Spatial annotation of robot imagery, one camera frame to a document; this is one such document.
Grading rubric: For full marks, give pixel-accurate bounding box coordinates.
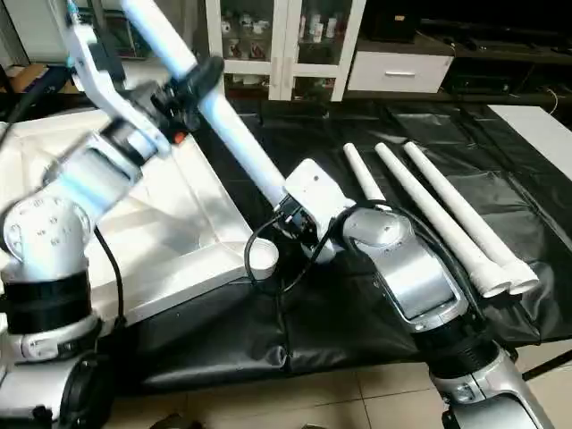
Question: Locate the white glass-door cabinet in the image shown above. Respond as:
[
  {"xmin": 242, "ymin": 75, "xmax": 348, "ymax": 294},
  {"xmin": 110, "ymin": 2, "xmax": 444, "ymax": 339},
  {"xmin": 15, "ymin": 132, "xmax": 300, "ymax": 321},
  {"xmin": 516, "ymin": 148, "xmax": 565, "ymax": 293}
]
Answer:
[{"xmin": 206, "ymin": 0, "xmax": 367, "ymax": 101}]

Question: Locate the white plastic table leg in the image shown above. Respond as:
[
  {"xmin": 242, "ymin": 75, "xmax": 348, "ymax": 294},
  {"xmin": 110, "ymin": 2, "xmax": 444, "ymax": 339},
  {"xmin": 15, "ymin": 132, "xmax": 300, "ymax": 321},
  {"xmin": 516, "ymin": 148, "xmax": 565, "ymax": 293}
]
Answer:
[
  {"xmin": 121, "ymin": 0, "xmax": 305, "ymax": 215},
  {"xmin": 404, "ymin": 141, "xmax": 540, "ymax": 294},
  {"xmin": 375, "ymin": 143, "xmax": 510, "ymax": 298},
  {"xmin": 344, "ymin": 143, "xmax": 387, "ymax": 206}
]

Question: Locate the white plastic table top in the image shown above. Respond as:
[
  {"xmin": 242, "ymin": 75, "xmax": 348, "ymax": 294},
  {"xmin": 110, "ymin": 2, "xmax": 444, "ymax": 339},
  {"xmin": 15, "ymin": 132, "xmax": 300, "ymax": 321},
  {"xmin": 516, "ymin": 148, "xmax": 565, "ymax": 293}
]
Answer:
[{"xmin": 0, "ymin": 107, "xmax": 280, "ymax": 327}]

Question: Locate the white flat board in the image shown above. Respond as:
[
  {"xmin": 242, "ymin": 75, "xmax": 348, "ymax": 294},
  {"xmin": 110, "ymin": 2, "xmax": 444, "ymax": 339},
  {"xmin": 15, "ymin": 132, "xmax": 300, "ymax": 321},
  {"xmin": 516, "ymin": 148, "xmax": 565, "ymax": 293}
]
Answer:
[{"xmin": 487, "ymin": 105, "xmax": 572, "ymax": 157}]

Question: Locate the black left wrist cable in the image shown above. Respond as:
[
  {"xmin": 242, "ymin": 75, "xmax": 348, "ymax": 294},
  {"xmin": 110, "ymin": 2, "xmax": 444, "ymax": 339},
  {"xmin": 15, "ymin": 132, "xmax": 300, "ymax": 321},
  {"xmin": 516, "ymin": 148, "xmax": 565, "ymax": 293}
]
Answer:
[{"xmin": 94, "ymin": 228, "xmax": 126, "ymax": 324}]

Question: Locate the white drawer unit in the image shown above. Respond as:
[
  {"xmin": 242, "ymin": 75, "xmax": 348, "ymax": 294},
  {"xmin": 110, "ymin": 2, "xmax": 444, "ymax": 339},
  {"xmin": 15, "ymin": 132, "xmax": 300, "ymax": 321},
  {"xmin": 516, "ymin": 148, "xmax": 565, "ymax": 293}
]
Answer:
[{"xmin": 347, "ymin": 51, "xmax": 452, "ymax": 93}]

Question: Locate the black work mat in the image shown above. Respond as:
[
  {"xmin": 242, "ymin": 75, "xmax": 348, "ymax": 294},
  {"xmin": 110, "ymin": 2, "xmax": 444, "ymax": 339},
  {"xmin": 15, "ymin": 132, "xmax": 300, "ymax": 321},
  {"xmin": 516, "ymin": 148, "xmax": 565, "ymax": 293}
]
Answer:
[{"xmin": 0, "ymin": 94, "xmax": 572, "ymax": 394}]

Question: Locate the brown cardboard box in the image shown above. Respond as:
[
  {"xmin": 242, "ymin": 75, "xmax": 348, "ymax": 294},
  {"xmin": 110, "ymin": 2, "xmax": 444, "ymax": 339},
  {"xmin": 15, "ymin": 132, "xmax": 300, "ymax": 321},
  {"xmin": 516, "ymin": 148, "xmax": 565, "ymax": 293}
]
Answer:
[{"xmin": 0, "ymin": 63, "xmax": 50, "ymax": 95}]

